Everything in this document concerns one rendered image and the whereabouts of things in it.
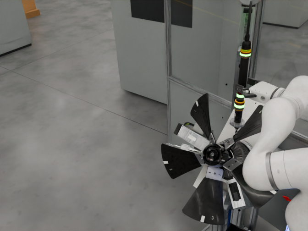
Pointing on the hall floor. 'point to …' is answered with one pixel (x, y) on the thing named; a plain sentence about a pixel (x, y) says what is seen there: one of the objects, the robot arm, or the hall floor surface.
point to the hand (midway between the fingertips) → (244, 84)
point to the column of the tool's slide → (239, 45)
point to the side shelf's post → (253, 218)
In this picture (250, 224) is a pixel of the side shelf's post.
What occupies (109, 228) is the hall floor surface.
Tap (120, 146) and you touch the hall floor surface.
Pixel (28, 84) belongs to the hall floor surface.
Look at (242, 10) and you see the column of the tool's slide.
